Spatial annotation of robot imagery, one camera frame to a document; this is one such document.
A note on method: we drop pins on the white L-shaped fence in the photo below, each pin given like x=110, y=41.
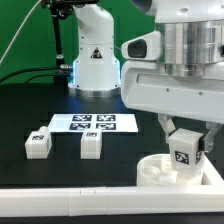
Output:
x=207, y=197

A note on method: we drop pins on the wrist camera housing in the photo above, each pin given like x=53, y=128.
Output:
x=143, y=48

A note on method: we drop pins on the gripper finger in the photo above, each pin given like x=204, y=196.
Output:
x=207, y=141
x=166, y=123

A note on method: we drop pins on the white round stool seat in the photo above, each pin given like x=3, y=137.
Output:
x=157, y=170

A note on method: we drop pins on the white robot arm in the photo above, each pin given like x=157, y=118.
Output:
x=177, y=70

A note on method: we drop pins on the white marker sheet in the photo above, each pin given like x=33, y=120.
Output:
x=106, y=122

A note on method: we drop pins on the black camera stand pole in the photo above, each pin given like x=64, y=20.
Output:
x=61, y=10

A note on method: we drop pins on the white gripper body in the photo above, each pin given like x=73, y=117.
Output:
x=145, y=86

